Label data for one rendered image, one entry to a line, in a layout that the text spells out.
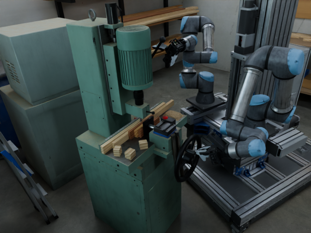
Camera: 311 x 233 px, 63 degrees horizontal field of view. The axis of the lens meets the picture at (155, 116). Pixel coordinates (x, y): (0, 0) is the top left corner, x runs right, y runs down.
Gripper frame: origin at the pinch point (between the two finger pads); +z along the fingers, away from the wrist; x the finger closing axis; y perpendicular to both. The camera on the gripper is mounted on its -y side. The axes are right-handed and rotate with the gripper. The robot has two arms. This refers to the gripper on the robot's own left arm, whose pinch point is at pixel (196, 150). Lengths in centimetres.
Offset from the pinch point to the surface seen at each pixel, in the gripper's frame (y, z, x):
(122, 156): -14.1, 27.0, -25.6
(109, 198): 19, 76, -20
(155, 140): -12.8, 19.4, -6.4
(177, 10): -123, 155, 278
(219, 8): -100, 119, 343
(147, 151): -9.4, 21.7, -13.0
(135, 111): -31.3, 28.7, -2.2
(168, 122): -18.3, 13.3, 2.9
